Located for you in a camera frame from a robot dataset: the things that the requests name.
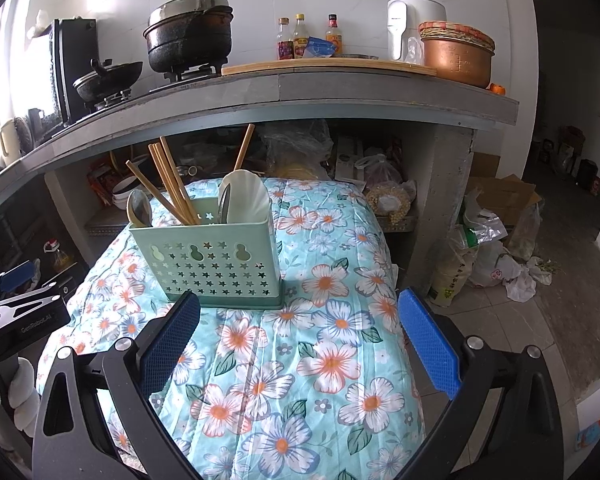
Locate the cardboard box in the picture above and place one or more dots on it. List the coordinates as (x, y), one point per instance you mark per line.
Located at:
(505, 195)

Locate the rice sack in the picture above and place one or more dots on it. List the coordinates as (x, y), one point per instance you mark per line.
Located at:
(452, 280)

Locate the red plastic packet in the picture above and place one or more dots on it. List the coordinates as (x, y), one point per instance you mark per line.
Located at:
(100, 182)

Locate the steel pot lid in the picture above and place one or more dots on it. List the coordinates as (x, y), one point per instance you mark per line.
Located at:
(190, 5)

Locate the bag of soybeans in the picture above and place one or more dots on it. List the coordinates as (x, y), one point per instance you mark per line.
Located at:
(390, 202)

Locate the bundle of wooden chopsticks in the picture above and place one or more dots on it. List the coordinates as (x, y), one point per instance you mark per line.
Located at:
(175, 187)

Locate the bag of yellow noodles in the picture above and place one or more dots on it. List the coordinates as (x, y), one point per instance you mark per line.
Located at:
(300, 152)

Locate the floral blanket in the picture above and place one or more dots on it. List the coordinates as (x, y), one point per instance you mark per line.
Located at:
(305, 360)

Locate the cooking oil bottle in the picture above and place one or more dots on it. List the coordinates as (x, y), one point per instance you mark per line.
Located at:
(62, 260)

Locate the white carton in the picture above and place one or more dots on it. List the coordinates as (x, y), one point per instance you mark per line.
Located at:
(349, 157)

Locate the colourful printed packet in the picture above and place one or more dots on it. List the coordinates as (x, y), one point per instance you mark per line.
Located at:
(597, 435)

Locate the wooden cutting board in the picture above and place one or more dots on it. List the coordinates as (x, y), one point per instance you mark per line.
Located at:
(330, 66)

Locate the stack of white bowls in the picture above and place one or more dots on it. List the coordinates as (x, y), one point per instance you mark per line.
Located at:
(120, 192)

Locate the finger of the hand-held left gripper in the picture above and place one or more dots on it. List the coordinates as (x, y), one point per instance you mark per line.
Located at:
(17, 276)
(25, 300)

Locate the large black stockpot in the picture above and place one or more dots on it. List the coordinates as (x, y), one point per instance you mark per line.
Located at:
(190, 45)

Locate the black wok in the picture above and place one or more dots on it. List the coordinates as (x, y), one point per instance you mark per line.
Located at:
(110, 82)

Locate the white rice paddle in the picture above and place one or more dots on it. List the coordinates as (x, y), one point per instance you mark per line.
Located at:
(250, 197)

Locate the pink plastic bag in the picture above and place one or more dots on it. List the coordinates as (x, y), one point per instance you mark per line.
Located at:
(380, 172)

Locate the black gas stove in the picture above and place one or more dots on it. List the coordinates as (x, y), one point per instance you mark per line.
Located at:
(195, 72)

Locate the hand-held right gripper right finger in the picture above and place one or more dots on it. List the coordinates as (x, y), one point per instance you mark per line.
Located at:
(427, 340)

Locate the small orange fruit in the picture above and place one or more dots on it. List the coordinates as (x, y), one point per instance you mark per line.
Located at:
(496, 89)

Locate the clear plastic bag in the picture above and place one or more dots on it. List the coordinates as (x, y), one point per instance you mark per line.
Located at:
(415, 52)

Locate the woven basket tray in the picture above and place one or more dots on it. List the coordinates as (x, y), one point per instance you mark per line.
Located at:
(455, 29)

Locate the cream electric kettle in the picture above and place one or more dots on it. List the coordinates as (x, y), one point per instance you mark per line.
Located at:
(10, 145)

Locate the patterned metal shelf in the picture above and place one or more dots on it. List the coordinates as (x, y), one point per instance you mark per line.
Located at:
(107, 222)

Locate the green utensil holder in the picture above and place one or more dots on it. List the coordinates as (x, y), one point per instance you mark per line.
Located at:
(205, 270)

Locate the crumpled white plastic bag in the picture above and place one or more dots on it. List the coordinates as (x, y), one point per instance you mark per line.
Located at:
(500, 270)

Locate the copper pot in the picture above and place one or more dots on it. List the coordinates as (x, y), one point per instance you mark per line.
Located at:
(455, 62)

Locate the small grey dish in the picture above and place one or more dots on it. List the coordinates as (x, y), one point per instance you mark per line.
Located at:
(357, 55)

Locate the blue white seasoning bag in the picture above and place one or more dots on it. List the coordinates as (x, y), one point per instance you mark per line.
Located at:
(320, 48)

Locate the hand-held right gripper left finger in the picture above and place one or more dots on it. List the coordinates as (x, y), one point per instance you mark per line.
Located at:
(172, 340)

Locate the white electric kettle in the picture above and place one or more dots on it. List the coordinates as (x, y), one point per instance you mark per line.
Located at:
(427, 20)

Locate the small white spoon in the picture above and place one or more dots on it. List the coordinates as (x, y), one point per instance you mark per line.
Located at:
(140, 210)

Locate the grey concrete kitchen counter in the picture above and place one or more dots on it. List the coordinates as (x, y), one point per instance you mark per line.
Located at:
(355, 92)

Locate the yellow cap vinegar bottle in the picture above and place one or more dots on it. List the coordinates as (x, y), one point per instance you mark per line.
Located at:
(300, 40)

